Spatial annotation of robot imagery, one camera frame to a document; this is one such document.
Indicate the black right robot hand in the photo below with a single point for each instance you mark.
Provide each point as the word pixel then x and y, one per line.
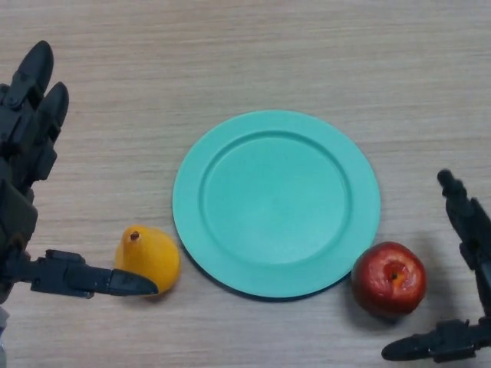
pixel 472 222

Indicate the yellow pear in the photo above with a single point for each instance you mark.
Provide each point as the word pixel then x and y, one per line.
pixel 153 255

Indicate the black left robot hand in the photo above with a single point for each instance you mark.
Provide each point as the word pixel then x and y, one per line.
pixel 23 153

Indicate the red apple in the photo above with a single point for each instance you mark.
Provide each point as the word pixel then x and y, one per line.
pixel 383 280

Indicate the green round plate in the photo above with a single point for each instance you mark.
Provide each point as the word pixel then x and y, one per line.
pixel 276 203

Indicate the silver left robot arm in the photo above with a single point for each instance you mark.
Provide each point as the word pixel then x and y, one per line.
pixel 3 318

